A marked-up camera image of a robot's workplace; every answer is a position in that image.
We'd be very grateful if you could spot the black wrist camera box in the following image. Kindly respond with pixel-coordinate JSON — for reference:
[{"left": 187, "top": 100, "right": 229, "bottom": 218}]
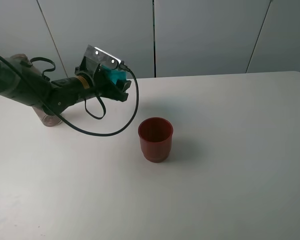
[{"left": 84, "top": 45, "right": 124, "bottom": 70}]

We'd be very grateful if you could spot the teal translucent plastic cup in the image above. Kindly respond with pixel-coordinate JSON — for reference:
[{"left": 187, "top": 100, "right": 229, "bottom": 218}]
[{"left": 100, "top": 66, "right": 127, "bottom": 85}]

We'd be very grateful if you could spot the black camera cable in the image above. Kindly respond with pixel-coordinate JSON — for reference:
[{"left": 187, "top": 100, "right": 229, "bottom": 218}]
[{"left": 0, "top": 49, "right": 141, "bottom": 138}]

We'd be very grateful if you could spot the clear brownish plastic bottle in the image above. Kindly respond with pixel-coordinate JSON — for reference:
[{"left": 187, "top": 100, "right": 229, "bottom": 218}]
[{"left": 11, "top": 53, "right": 62, "bottom": 127}]

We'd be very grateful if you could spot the red plastic cup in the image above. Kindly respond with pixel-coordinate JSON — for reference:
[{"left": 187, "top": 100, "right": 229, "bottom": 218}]
[{"left": 138, "top": 117, "right": 174, "bottom": 163}]

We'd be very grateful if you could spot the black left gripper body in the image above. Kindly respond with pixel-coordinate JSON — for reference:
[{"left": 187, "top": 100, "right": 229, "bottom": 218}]
[{"left": 74, "top": 56, "right": 115, "bottom": 99}]

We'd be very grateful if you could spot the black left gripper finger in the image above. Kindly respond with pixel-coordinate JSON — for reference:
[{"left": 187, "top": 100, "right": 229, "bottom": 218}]
[
  {"left": 99, "top": 85, "right": 129, "bottom": 102},
  {"left": 116, "top": 79, "right": 131, "bottom": 92}
]

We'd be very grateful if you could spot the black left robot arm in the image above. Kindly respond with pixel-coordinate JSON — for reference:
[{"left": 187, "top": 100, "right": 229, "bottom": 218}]
[{"left": 0, "top": 55, "right": 132, "bottom": 116}]

